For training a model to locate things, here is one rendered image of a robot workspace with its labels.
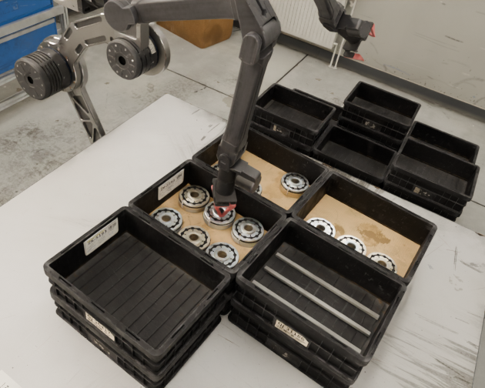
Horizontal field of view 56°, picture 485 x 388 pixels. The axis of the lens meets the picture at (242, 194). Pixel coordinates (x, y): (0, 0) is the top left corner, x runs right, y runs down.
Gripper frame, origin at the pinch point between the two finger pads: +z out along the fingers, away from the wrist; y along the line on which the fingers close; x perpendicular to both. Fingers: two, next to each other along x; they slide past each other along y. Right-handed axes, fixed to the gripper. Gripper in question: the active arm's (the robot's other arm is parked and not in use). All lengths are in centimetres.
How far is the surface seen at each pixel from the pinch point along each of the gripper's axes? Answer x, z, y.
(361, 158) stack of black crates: -99, 49, 84
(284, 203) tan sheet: -24.0, 4.0, 6.2
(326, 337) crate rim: -19, -7, -50
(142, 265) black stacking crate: 24.7, 4.7, -17.6
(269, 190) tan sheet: -20.1, 4.3, 12.9
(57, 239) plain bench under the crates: 52, 19, 4
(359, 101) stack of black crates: -109, 39, 126
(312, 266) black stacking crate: -26.7, 3.5, -21.1
